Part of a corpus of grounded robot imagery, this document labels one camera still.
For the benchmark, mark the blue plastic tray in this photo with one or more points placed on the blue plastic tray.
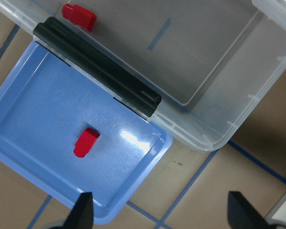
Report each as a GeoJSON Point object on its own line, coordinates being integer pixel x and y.
{"type": "Point", "coordinates": [45, 105]}

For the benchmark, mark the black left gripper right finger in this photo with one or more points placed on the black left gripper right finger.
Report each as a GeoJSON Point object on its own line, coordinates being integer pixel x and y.
{"type": "Point", "coordinates": [242, 215]}

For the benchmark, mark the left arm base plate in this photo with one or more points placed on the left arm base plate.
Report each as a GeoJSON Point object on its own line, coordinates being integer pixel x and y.
{"type": "Point", "coordinates": [277, 214]}

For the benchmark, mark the clear plastic storage box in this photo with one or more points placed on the clear plastic storage box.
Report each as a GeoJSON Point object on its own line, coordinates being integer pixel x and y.
{"type": "Point", "coordinates": [211, 61]}

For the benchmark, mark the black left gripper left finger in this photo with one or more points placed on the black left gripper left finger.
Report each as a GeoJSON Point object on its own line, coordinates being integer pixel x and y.
{"type": "Point", "coordinates": [81, 216]}

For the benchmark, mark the red block in box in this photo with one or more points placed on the red block in box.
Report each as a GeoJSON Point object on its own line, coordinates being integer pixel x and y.
{"type": "Point", "coordinates": [79, 16]}

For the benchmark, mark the red block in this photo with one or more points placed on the red block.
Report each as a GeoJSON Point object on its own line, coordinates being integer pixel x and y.
{"type": "Point", "coordinates": [85, 142]}
{"type": "Point", "coordinates": [79, 16]}

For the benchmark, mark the black box latch handle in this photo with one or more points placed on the black box latch handle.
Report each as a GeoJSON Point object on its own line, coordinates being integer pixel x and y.
{"type": "Point", "coordinates": [77, 50]}

